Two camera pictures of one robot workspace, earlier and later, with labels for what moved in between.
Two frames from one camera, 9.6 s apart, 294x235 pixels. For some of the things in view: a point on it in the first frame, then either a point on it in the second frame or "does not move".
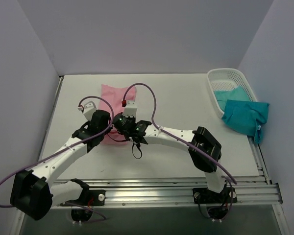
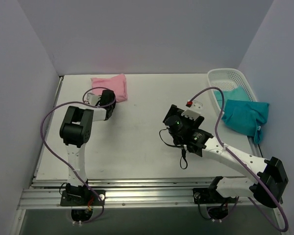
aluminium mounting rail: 257,191 does not move
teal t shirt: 240,114 does not move
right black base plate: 203,195 does not move
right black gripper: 121,122 to 171,112
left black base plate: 89,198 does not move
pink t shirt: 112,100 to 117,84
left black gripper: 104,123 to 110,98
